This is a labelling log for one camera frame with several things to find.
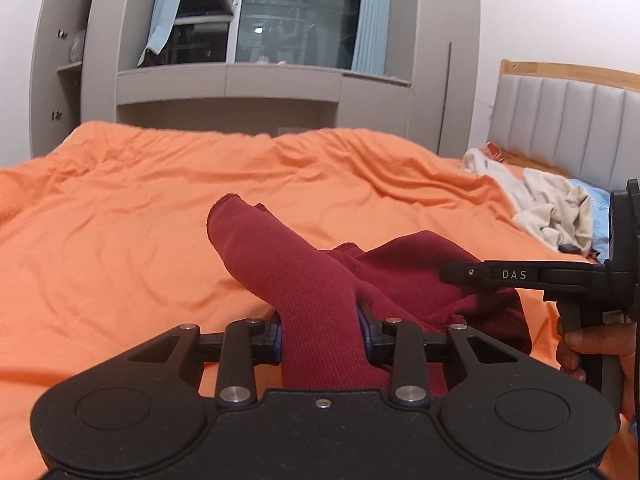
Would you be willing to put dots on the light blue garment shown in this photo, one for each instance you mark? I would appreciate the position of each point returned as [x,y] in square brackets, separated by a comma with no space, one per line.
[600,207]

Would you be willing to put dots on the window with dark glass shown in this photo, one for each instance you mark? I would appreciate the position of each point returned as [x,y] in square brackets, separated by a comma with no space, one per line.
[299,32]

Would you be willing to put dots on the cream white garment pile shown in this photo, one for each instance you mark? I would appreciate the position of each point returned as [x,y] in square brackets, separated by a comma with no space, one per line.
[547,206]

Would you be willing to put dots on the grey padded wooden headboard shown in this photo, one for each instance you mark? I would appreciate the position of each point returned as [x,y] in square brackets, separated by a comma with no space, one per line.
[578,120]

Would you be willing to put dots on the person's right hand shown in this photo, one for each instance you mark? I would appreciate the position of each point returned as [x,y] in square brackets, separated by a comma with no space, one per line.
[617,340]

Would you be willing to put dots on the light blue curtain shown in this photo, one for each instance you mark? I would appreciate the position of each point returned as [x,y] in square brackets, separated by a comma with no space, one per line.
[371,37]
[162,21]

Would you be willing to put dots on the black finger of the right gripper das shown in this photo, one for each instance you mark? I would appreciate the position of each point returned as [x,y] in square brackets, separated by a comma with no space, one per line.
[495,273]

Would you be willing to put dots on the orange bed cover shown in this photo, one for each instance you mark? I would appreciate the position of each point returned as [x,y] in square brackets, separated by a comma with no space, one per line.
[104,244]

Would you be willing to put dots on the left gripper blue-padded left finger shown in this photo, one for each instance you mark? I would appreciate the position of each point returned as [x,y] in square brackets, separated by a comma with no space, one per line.
[246,343]

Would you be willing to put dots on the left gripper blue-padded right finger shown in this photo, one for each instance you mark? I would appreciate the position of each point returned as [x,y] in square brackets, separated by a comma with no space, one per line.
[399,345]

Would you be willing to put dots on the dark red shirt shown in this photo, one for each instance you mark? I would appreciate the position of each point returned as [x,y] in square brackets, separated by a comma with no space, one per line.
[317,292]

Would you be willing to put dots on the left light blue curtain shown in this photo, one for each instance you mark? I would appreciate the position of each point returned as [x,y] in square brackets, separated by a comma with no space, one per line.
[162,21]

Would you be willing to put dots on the right light blue curtain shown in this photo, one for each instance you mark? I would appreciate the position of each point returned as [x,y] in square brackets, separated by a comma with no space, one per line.
[371,37]

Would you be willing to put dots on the grey wall cabinet unit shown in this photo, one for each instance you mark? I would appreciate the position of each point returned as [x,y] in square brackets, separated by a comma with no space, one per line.
[405,67]

